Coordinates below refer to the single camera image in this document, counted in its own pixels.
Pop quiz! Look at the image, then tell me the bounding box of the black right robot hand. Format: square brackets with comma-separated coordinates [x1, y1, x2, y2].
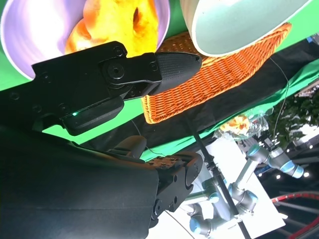
[0, 41, 204, 239]

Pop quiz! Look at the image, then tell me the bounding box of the large plain orange donut bread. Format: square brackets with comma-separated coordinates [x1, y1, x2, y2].
[82, 0, 160, 59]

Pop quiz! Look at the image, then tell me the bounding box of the pale grey-green bowl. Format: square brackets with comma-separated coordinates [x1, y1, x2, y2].
[179, 0, 312, 57]

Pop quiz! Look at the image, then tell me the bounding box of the lavender plate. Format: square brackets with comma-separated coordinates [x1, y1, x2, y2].
[0, 0, 171, 80]

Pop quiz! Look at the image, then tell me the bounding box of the orange wicker basket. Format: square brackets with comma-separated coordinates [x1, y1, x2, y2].
[141, 21, 293, 124]

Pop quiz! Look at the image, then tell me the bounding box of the green table cloth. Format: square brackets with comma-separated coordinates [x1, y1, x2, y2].
[0, 0, 319, 146]

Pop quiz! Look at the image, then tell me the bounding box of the black vertical pole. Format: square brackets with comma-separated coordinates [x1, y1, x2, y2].
[183, 114, 250, 239]

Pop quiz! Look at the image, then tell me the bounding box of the clear plastic snack bag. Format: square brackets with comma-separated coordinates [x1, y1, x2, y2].
[213, 113, 270, 142]

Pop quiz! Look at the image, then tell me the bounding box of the black backdrop curtain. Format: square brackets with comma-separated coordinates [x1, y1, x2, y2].
[87, 39, 319, 152]

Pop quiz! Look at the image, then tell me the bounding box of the green leafy plant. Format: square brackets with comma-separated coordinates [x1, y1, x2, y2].
[266, 92, 319, 150]

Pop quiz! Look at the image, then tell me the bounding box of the red curved hose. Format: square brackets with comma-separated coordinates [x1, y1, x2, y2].
[270, 191, 319, 204]

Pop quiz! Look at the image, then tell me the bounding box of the thin hanging wire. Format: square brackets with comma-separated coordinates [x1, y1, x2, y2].
[269, 57, 291, 142]

